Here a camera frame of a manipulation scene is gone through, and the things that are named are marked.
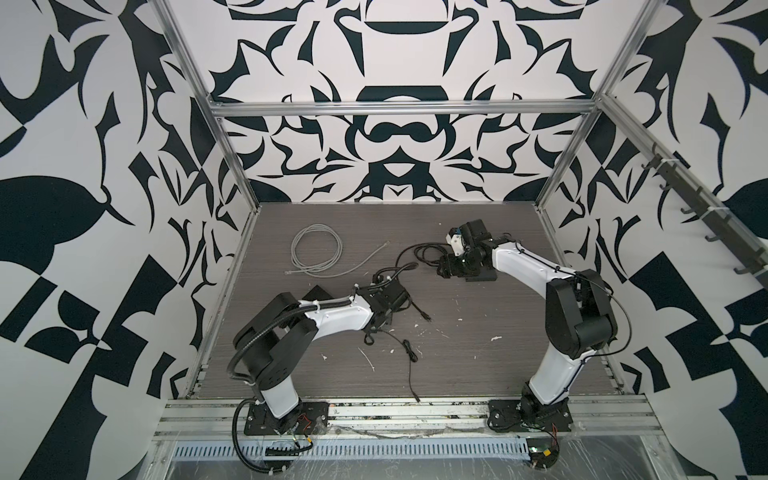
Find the black network switch box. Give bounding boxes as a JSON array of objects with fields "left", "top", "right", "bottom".
[{"left": 465, "top": 267, "right": 498, "bottom": 282}]

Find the small black adapter with cable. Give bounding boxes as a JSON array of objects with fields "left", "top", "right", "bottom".
[{"left": 362, "top": 326, "right": 422, "bottom": 403}]

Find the black cable with barrel plug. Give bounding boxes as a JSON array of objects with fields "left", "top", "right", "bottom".
[{"left": 392, "top": 241, "right": 448, "bottom": 322}]

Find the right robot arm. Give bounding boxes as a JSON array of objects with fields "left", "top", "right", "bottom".
[{"left": 437, "top": 220, "right": 618, "bottom": 433}]

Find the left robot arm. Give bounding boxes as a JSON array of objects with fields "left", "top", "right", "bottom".
[{"left": 226, "top": 262, "right": 417, "bottom": 476}]

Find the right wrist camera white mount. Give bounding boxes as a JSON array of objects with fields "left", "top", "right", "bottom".
[{"left": 446, "top": 228, "right": 466, "bottom": 257}]

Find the grey coiled ethernet cable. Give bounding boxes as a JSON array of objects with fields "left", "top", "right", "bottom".
[{"left": 286, "top": 223, "right": 390, "bottom": 280}]

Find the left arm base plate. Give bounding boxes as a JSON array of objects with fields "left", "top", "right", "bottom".
[{"left": 244, "top": 401, "right": 330, "bottom": 436}]

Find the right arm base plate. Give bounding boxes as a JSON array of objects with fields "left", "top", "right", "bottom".
[{"left": 486, "top": 397, "right": 573, "bottom": 433}]

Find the front aluminium rail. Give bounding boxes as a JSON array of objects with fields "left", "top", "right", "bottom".
[{"left": 153, "top": 395, "right": 663, "bottom": 441}]

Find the white slotted cable duct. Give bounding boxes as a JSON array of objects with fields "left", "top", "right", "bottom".
[{"left": 173, "top": 437, "right": 530, "bottom": 461}]

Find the aluminium frame crossbar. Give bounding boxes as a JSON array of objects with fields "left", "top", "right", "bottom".
[{"left": 209, "top": 99, "right": 596, "bottom": 118}]

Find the wall hook rack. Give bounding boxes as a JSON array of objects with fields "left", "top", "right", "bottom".
[{"left": 643, "top": 142, "right": 767, "bottom": 290}]

